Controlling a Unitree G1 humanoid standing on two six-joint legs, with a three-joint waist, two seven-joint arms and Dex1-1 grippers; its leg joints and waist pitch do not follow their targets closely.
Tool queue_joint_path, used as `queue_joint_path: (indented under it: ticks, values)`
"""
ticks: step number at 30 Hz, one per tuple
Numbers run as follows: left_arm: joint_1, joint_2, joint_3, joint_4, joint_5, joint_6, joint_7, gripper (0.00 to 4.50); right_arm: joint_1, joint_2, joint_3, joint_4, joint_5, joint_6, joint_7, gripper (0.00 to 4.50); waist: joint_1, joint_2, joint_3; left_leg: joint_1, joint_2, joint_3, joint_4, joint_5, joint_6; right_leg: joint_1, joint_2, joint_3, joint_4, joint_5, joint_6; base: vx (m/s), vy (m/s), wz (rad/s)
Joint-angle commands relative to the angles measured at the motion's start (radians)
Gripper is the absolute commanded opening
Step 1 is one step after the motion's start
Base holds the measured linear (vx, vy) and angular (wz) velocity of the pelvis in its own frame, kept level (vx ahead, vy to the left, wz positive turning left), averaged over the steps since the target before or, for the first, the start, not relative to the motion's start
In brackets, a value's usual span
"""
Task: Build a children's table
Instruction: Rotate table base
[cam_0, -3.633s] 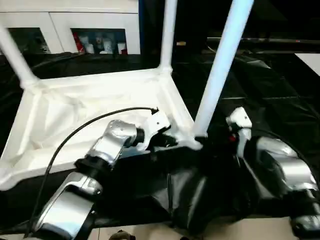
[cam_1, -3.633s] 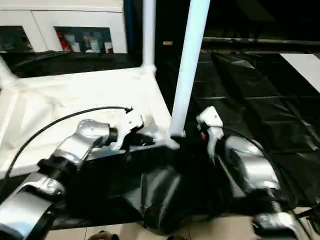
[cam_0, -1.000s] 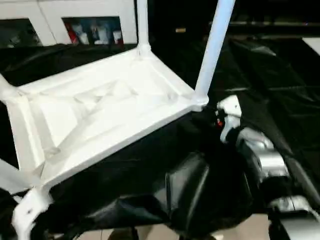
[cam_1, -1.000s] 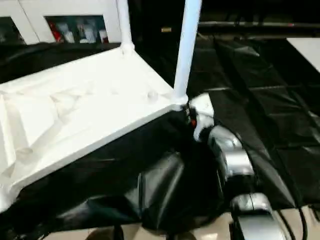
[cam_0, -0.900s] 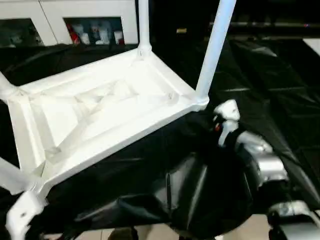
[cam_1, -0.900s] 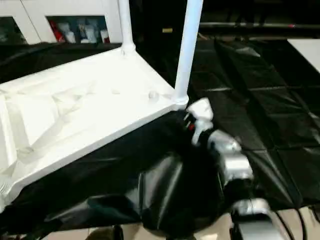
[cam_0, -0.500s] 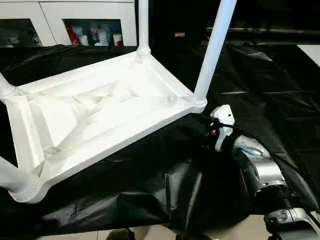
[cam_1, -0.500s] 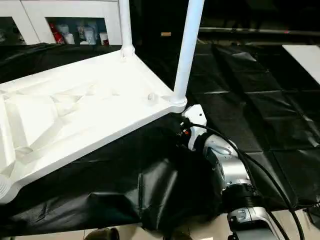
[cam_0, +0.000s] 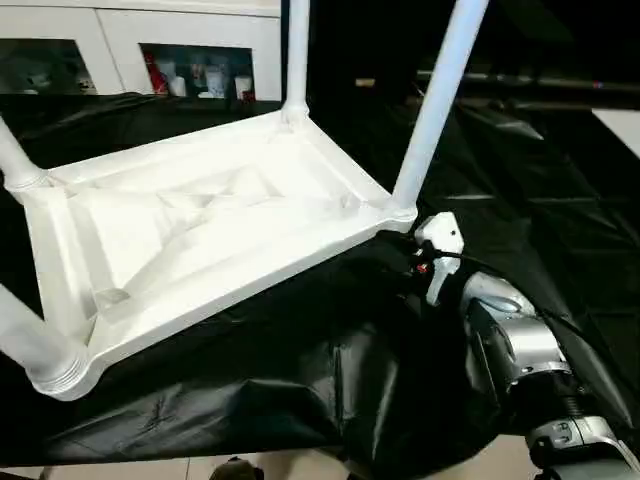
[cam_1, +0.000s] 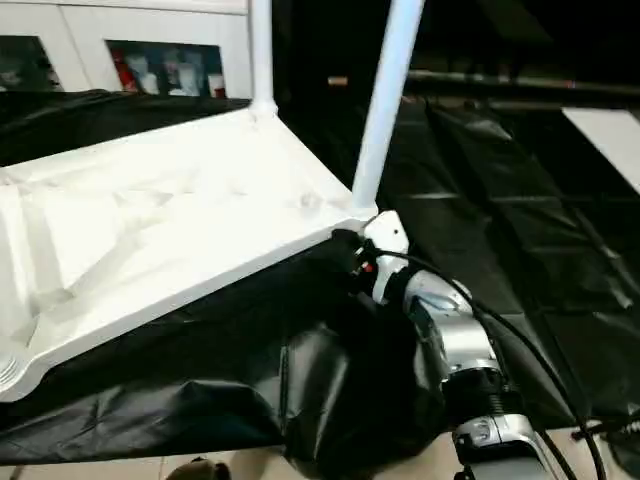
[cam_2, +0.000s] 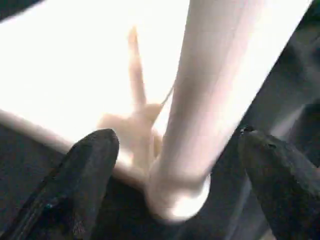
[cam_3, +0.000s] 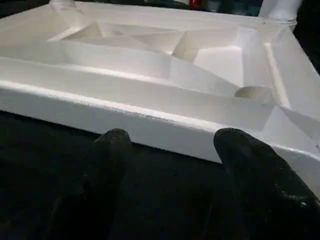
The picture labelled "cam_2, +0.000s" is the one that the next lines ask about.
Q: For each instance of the white plastic table leg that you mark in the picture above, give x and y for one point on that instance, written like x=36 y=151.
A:
x=225 y=75

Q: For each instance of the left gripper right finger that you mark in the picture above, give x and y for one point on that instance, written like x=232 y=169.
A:
x=285 y=185

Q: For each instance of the black work mat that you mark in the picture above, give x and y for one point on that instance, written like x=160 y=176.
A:
x=290 y=100

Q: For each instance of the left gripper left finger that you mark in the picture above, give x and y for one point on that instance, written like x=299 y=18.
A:
x=70 y=190

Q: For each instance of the white plastic table top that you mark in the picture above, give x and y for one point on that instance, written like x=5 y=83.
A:
x=75 y=75

